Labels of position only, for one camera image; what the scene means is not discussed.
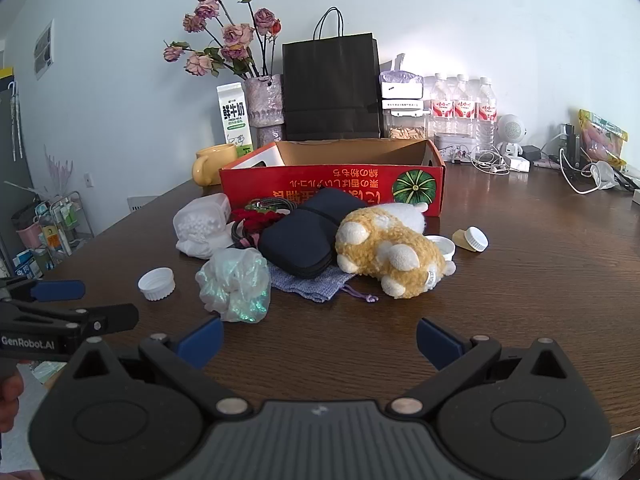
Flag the metal trolley with supplies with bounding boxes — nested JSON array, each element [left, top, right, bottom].
[[10, 190, 96, 281]]

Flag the white round lid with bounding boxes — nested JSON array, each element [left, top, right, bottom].
[[424, 235, 457, 262]]

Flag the white flat box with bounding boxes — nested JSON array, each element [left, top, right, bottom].
[[381, 99, 431, 112]]

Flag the yellow snack bag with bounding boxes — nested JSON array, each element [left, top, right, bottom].
[[577, 109, 629, 171]]

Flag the white ridged bottle cap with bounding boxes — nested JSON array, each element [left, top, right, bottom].
[[138, 268, 177, 302]]

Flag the round white capped container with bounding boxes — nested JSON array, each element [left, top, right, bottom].
[[451, 226, 489, 252]]

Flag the clear jar of seeds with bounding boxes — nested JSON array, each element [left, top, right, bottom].
[[382, 109, 432, 141]]

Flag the black upright device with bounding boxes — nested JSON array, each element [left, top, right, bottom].
[[559, 124, 583, 171]]

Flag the white green milk carton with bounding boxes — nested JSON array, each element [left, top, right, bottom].
[[216, 82, 254, 158]]

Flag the white crumpled face mask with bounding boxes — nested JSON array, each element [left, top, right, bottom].
[[590, 160, 621, 191]]

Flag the lavender drawstring cloth pouch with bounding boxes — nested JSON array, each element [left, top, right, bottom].
[[267, 264, 379, 305]]

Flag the white bag of beads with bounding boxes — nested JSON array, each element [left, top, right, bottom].
[[173, 193, 236, 260]]

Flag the white wall panel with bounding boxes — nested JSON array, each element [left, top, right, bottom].
[[34, 20, 55, 78]]

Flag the dark blue zip pouch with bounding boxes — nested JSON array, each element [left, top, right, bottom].
[[257, 187, 353, 280]]

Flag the person's left hand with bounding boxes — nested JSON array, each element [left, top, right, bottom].
[[0, 367, 25, 433]]

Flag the purple textured vase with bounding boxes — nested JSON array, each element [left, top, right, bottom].
[[243, 74, 286, 143]]

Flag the black paper bag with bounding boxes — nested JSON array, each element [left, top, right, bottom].
[[282, 7, 383, 142]]

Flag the red artificial rose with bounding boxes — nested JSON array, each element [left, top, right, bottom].
[[231, 207, 281, 233]]

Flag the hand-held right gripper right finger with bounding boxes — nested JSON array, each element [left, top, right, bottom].
[[386, 317, 571, 417]]

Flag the white cable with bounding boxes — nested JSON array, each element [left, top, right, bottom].
[[559, 147, 608, 195]]

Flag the black yellow-edged board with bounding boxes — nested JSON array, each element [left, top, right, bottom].
[[0, 65, 17, 153]]

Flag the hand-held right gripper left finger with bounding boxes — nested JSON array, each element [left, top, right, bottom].
[[67, 316, 251, 418]]

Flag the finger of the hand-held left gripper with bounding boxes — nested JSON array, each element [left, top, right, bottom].
[[0, 277, 86, 303], [0, 300, 140, 342]]

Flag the white wired earphones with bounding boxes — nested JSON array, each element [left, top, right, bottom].
[[470, 147, 511, 176]]

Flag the bunch of dried roses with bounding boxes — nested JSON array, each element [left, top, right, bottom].
[[163, 0, 282, 81]]

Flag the red cardboard box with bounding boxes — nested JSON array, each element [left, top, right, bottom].
[[219, 138, 446, 217]]

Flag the yellow mug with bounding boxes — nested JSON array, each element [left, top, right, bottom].
[[192, 143, 246, 187]]

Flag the white robot-shaped speaker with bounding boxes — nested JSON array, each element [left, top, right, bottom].
[[495, 114, 527, 157]]

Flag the yellow and white plush toy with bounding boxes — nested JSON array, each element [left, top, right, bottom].
[[334, 201, 457, 300]]

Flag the floral tin box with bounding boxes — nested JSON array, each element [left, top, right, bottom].
[[434, 132, 478, 162]]

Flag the clear water bottle red label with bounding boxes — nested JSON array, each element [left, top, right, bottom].
[[475, 77, 499, 153], [452, 74, 476, 136], [431, 73, 455, 136]]

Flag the purple wrapped tissue pack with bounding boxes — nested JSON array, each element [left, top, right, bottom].
[[378, 53, 426, 101]]

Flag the iridescent plastic bag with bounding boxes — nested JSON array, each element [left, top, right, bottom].
[[195, 247, 272, 323]]

